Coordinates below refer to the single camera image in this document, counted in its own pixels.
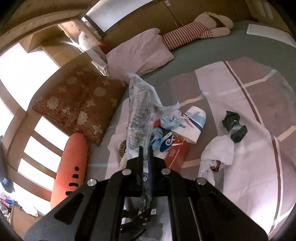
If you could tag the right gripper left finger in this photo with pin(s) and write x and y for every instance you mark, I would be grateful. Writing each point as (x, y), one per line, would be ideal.
(95, 210)

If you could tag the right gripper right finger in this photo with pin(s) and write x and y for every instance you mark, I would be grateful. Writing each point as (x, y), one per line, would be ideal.
(199, 211)

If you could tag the red cigarette box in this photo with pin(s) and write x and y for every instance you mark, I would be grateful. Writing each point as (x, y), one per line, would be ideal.
(177, 154)

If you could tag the dark green wrapper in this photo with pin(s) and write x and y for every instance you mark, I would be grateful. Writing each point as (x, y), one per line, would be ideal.
(231, 123)

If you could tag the light blue cloth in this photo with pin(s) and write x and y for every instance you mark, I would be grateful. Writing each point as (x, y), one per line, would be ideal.
(168, 122)

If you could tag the clear printed plastic bag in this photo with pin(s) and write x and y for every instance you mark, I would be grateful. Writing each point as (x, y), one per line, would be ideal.
(145, 108)

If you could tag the orange carrot plush pillow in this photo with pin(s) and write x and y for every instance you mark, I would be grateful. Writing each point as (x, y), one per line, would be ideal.
(71, 170)

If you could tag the brown floral cushion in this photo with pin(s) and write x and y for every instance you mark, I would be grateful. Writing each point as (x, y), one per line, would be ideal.
(83, 101)

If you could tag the plaid pink grey blanket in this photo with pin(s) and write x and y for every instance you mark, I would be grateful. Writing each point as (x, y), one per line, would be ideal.
(261, 180)

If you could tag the pink pillow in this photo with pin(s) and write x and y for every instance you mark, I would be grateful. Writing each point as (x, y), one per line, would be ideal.
(140, 55)

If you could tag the white plush toy on shelf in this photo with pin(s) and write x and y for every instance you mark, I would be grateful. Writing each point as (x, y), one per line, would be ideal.
(86, 43)

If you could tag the green bed mattress sheet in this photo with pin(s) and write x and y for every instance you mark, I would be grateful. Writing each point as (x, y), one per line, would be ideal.
(188, 58)

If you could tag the striped plush dog toy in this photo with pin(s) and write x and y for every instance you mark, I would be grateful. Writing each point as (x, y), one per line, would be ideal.
(205, 26)

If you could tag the white flat board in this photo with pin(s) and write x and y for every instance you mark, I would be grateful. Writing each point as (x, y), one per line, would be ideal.
(271, 33)

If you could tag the wooden bed headboard rail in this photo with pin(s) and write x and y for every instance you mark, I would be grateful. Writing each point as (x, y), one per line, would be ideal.
(22, 127)

